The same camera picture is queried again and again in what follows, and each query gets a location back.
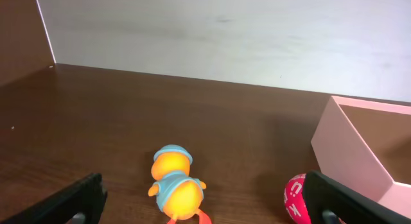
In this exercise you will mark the yellow duck toy blue hat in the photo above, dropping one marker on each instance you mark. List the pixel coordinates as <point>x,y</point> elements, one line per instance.
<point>178,195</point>

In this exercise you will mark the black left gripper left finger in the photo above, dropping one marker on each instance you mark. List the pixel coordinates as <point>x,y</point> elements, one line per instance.
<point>86,196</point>

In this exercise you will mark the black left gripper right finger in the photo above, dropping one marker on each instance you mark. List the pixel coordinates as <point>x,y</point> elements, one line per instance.
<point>328,201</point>

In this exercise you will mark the red ball white letters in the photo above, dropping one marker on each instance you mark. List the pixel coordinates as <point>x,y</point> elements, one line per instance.
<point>293,200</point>

